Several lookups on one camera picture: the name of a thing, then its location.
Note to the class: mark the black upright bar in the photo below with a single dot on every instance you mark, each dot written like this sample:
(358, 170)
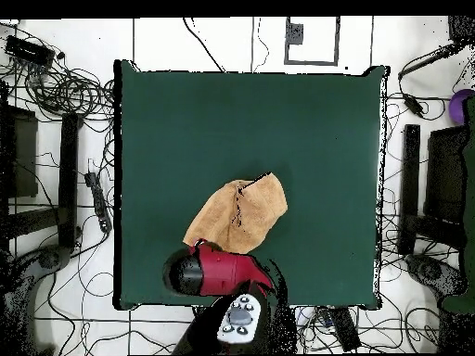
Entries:
(68, 178)
(410, 178)

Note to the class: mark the black network switch box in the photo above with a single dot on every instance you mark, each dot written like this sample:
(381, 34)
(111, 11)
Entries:
(29, 52)

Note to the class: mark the black power strip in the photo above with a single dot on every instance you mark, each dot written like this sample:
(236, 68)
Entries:
(345, 330)
(99, 204)

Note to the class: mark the black power adapter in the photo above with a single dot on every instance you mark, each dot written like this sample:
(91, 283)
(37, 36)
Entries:
(413, 105)

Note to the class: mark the dark green table cloth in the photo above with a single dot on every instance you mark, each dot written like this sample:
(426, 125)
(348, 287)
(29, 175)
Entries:
(185, 129)

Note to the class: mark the black rod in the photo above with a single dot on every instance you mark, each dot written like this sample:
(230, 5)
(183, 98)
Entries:
(426, 61)

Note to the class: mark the purple bowl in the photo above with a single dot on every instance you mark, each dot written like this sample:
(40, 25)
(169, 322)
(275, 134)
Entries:
(457, 107)

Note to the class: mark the dark flat panel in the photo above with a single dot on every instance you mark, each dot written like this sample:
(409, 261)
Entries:
(445, 174)
(22, 155)

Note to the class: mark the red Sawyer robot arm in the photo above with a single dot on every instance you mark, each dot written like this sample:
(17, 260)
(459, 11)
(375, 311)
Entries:
(222, 270)

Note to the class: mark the orange terry towel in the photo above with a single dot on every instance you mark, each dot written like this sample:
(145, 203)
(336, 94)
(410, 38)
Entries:
(241, 215)

